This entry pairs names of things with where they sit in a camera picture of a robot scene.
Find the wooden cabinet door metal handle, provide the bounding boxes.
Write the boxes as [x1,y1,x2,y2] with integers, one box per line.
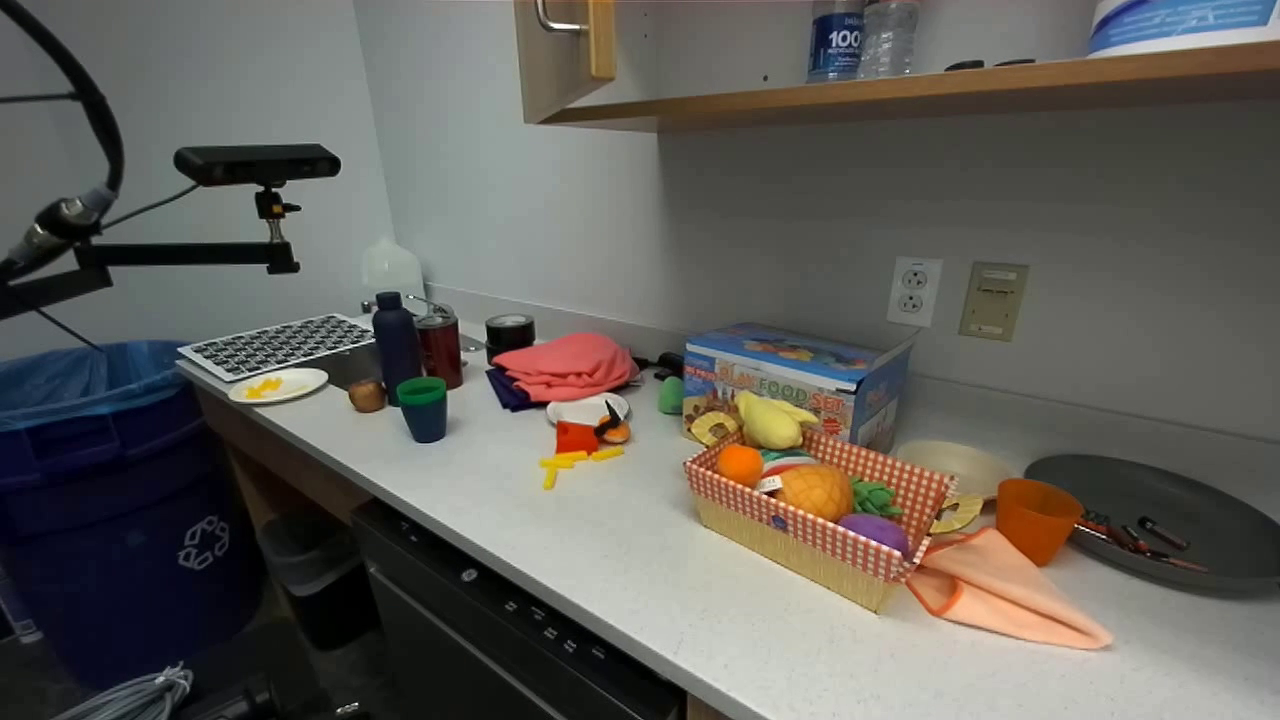
[512,0,625,130]

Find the wooden base cabinet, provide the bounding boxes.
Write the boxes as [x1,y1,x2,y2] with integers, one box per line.
[194,388,378,536]

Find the pink cloth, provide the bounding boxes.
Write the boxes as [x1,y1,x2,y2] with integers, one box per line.
[487,330,642,407]

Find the white round plate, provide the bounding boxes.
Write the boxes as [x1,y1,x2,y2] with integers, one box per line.
[545,388,635,436]

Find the yellow toy fry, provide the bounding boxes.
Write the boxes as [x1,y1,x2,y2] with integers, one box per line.
[535,453,592,491]
[569,440,633,473]

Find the black can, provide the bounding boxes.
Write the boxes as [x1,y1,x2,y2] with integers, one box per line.
[479,311,538,365]

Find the dark blue cloth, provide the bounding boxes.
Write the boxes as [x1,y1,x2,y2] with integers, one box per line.
[484,367,538,418]

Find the toy orange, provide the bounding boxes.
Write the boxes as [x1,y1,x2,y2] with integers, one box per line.
[710,440,769,491]

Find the yellow toy banana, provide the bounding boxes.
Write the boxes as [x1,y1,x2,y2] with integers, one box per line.
[732,388,824,456]

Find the blue toy food box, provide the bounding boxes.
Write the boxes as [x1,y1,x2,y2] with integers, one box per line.
[681,320,915,456]

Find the dark red jar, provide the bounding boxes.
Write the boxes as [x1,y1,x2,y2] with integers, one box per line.
[414,302,468,391]

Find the blue cup green lid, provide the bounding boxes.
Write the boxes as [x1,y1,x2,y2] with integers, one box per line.
[391,374,457,447]

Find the dark blue bottle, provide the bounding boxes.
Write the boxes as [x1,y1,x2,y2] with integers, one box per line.
[367,287,423,395]

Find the clear plastic jug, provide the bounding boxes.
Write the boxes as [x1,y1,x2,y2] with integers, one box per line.
[352,234,433,320]

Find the green toy vegetable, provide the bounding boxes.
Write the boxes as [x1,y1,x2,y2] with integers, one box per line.
[849,477,900,525]

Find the brown toy potato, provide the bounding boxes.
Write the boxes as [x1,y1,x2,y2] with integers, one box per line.
[342,376,391,418]

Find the purple toy fruit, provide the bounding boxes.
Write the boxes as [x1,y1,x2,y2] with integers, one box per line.
[836,507,915,557]

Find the black GE dishwasher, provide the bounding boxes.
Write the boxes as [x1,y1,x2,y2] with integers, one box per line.
[349,495,691,720]

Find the beige bowl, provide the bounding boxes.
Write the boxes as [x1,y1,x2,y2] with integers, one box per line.
[892,436,1025,542]

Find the small white plate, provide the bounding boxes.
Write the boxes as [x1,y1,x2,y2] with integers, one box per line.
[223,365,332,412]

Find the yellow toy slice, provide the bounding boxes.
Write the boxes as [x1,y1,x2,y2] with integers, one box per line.
[928,491,990,542]

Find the white grid tray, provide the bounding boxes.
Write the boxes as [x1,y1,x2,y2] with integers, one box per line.
[175,309,378,388]

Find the blue white wipes canister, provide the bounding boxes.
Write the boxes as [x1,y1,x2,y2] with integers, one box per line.
[805,0,870,85]

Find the small black waste bin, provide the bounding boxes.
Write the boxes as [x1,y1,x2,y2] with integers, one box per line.
[257,514,384,652]

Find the clear plastic bottle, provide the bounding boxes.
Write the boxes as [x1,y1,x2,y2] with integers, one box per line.
[860,0,923,81]

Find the orange plastic cup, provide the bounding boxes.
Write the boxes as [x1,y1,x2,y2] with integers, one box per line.
[990,477,1088,574]

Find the salmon cloth napkin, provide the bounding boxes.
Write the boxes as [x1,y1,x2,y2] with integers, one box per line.
[904,521,1119,656]

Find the black marker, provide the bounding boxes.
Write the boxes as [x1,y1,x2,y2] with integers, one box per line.
[941,51,1038,76]

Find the brown toy sticks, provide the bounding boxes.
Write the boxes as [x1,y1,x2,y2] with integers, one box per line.
[1069,507,1200,576]

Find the blue recycling bin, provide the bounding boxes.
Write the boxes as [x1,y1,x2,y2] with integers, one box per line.
[0,336,267,693]

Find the grey round plate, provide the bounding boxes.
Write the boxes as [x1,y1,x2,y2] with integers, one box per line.
[1020,447,1280,603]

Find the grey plastic bag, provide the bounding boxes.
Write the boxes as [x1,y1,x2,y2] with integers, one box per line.
[51,660,200,720]

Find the white tub blue label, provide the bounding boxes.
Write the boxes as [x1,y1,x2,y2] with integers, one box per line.
[1083,0,1280,59]

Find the toy pineapple ring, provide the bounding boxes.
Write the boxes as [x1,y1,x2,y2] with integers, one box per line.
[684,405,742,453]

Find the white wall outlet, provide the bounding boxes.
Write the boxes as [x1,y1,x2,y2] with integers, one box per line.
[884,251,949,333]

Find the beige switch plate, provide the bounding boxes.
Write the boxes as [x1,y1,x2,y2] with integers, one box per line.
[954,255,1032,345]

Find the black stereo camera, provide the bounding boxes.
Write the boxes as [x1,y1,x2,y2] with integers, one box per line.
[172,141,342,192]

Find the black camera boom stand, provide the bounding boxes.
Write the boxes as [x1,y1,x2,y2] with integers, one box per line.
[0,184,303,326]

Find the thin black camera cable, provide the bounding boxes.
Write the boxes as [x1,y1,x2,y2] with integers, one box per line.
[31,179,200,351]

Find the black robot cable hose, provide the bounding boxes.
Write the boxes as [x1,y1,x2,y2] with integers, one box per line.
[0,0,131,287]

